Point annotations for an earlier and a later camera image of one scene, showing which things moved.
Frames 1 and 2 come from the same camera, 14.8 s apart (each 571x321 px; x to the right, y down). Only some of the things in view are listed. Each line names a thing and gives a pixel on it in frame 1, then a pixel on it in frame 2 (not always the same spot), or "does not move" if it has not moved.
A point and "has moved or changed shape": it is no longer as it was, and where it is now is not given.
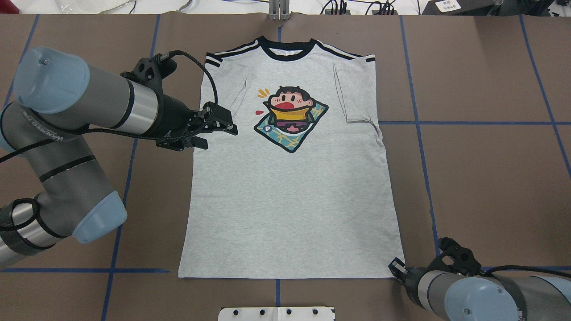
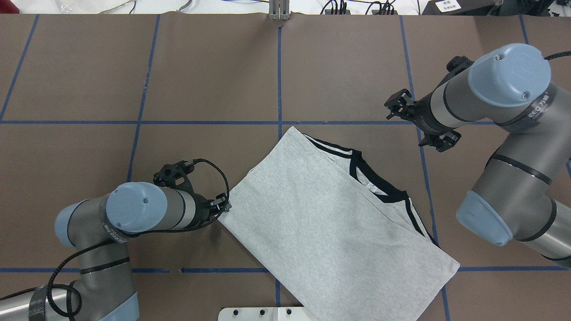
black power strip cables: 339,7 does not move
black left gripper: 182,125 to 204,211
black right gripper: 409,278 to 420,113
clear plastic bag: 88,6 does not move
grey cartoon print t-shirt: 302,190 has moved or changed shape
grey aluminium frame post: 279,10 does not move
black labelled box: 460,7 does not move
